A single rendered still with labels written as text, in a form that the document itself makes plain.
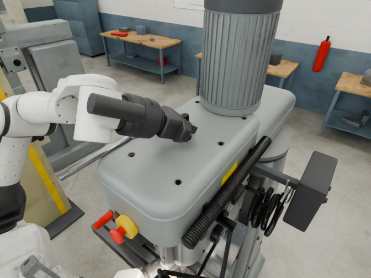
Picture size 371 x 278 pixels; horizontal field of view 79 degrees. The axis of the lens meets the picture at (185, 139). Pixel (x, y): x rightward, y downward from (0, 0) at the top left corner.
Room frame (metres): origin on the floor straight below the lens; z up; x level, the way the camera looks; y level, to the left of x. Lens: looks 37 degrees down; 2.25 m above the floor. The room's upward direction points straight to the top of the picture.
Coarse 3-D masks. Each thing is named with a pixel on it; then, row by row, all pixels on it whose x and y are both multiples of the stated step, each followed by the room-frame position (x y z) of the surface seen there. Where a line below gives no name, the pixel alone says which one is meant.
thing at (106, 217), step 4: (108, 212) 0.37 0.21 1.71; (112, 212) 0.37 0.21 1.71; (104, 216) 0.36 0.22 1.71; (108, 216) 0.36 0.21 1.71; (112, 216) 0.36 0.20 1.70; (100, 220) 0.35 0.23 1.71; (104, 220) 0.35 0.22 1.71; (108, 220) 0.35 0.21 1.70; (96, 224) 0.33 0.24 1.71; (100, 224) 0.34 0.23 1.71; (96, 228) 0.33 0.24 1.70
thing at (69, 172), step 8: (128, 136) 0.47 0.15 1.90; (112, 144) 0.44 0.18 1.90; (120, 144) 0.44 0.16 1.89; (96, 152) 0.41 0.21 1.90; (104, 152) 0.41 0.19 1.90; (88, 160) 0.38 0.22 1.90; (96, 160) 0.39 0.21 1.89; (72, 168) 0.35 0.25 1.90; (80, 168) 0.36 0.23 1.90; (64, 176) 0.33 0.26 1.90
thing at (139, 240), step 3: (117, 216) 0.76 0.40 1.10; (138, 234) 0.65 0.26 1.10; (135, 237) 0.66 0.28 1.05; (138, 237) 0.65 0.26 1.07; (141, 237) 0.66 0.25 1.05; (144, 237) 0.68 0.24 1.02; (135, 240) 0.67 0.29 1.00; (138, 240) 0.65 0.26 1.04; (141, 240) 0.66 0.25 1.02; (144, 240) 0.67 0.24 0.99; (138, 243) 0.65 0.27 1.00; (141, 243) 0.66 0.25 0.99
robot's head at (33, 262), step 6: (30, 258) 0.26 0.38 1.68; (36, 258) 0.26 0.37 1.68; (42, 258) 0.26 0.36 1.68; (24, 264) 0.25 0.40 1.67; (30, 264) 0.24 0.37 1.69; (36, 264) 0.24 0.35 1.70; (42, 264) 0.24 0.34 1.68; (24, 270) 0.23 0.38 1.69; (30, 270) 0.23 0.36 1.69; (36, 270) 0.23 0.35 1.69; (42, 270) 0.23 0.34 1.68; (48, 270) 0.24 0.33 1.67; (24, 276) 0.21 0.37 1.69; (30, 276) 0.22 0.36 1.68; (54, 276) 0.23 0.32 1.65
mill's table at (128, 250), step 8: (104, 224) 0.80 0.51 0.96; (112, 224) 0.79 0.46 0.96; (96, 232) 0.76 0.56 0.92; (104, 232) 0.74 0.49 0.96; (104, 240) 0.71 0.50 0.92; (112, 240) 0.69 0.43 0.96; (128, 240) 0.69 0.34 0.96; (112, 248) 0.67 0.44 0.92; (120, 248) 0.64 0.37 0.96; (128, 248) 0.65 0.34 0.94; (136, 248) 0.64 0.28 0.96; (144, 248) 0.64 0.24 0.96; (152, 248) 0.64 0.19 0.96; (120, 256) 0.62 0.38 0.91; (128, 256) 0.60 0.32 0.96; (136, 256) 0.60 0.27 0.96; (144, 256) 0.60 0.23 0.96; (152, 256) 0.60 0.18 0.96; (128, 264) 0.58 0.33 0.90; (136, 264) 0.55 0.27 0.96; (200, 264) 0.55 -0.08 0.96; (184, 272) 0.51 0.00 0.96; (192, 272) 0.51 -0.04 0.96
